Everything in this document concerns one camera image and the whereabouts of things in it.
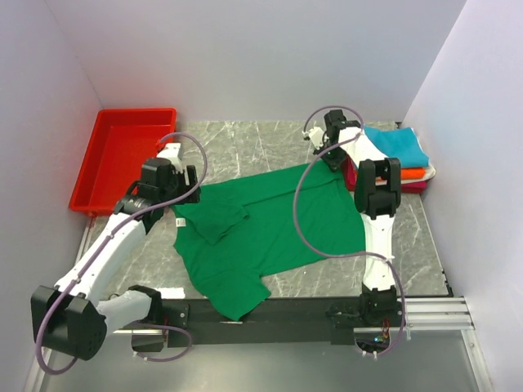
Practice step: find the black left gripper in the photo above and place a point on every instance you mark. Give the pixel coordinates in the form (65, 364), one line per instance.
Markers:
(192, 182)

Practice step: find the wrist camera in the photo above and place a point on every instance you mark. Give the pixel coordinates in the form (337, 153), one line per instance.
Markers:
(316, 136)
(173, 153)

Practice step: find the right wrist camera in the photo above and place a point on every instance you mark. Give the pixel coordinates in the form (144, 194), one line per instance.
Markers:
(316, 136)

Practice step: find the red plastic bin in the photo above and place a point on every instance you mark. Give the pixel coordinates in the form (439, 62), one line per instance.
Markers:
(121, 141)

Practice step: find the teal folded shirt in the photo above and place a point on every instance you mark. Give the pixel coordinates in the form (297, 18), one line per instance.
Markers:
(399, 143)

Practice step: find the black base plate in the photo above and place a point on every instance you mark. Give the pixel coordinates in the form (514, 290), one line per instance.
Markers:
(336, 320)

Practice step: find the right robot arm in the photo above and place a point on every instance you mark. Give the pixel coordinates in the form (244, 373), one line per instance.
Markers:
(377, 196)

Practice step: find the green t shirt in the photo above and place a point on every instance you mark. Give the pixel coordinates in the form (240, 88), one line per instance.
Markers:
(242, 230)

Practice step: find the orange folded shirt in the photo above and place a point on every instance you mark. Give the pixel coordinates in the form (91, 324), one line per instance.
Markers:
(414, 173)

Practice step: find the magenta folded shirt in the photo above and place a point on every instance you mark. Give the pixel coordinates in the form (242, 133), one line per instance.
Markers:
(414, 188)

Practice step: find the aluminium rail frame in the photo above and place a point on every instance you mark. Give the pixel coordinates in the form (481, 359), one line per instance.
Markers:
(421, 314)

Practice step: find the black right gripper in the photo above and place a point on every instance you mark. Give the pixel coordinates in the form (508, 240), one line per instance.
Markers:
(333, 157)

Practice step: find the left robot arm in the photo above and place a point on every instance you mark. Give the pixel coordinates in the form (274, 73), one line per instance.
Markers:
(71, 316)

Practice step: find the dark red folded shirt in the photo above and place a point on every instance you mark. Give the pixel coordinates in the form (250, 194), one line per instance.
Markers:
(349, 174)

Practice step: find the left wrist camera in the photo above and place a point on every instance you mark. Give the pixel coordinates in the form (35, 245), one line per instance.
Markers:
(173, 153)

